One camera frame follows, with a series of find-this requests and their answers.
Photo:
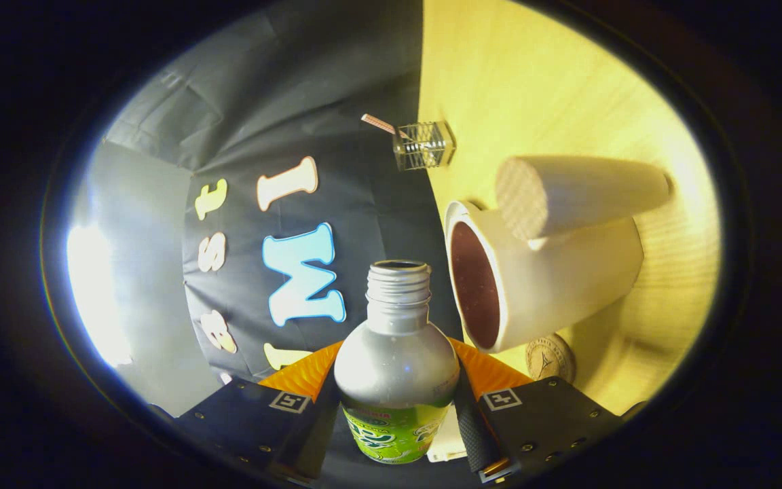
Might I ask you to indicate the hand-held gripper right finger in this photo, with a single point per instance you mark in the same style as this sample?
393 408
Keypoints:
476 438

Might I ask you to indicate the round cork coaster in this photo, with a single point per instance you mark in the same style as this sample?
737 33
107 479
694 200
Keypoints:
550 360

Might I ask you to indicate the black backdrop cloth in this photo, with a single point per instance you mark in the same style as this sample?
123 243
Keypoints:
296 88

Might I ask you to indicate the wooden table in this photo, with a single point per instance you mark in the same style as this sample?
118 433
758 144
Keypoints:
533 81

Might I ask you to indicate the pink striped straw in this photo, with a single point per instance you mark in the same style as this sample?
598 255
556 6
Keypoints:
377 123

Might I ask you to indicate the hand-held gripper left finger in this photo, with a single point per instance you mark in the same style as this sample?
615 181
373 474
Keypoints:
316 441

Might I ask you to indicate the silver bottle with green label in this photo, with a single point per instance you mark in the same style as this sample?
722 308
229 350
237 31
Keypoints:
394 367

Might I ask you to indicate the white toaster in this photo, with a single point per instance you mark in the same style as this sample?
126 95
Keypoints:
447 438

